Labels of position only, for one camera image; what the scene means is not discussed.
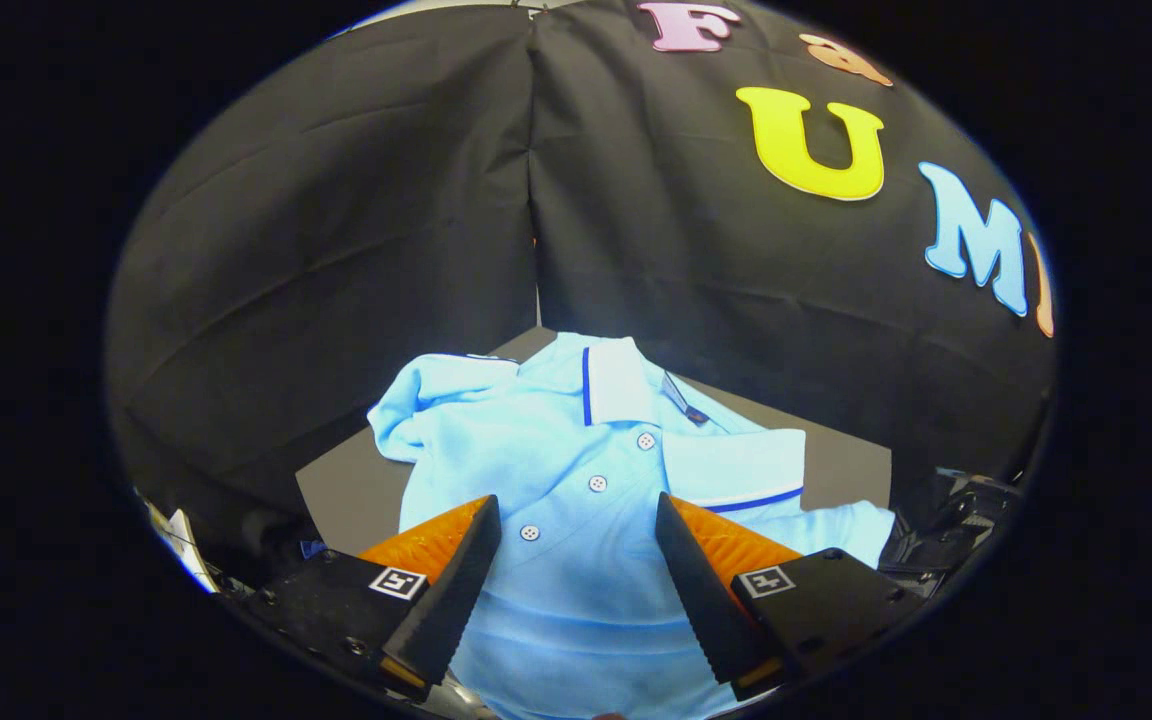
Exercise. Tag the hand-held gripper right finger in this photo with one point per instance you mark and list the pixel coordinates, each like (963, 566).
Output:
(701, 590)

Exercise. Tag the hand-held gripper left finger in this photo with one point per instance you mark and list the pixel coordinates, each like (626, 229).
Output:
(451, 600)

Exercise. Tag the light blue polo shirt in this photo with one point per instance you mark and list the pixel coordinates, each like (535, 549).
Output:
(576, 600)

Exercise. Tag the dark washing machine lid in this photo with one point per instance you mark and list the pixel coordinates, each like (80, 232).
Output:
(946, 530)

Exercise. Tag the grey cabinet with dark top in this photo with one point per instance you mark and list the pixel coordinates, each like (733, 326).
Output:
(346, 490)

